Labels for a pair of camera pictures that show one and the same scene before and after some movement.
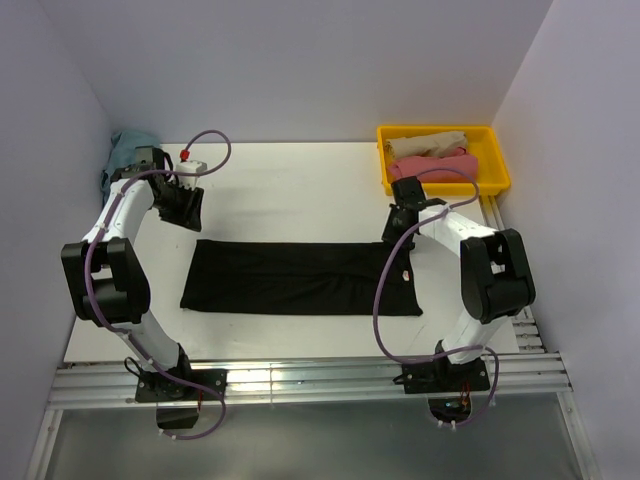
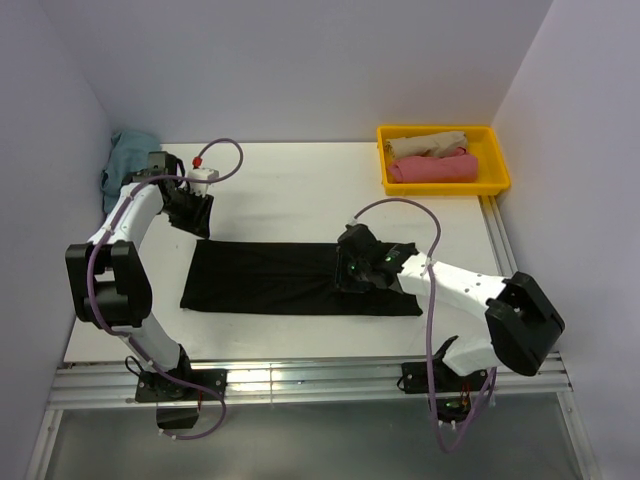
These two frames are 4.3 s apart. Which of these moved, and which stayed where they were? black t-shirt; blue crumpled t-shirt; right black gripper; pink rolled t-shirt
Moved: right black gripper
Stayed: black t-shirt; blue crumpled t-shirt; pink rolled t-shirt
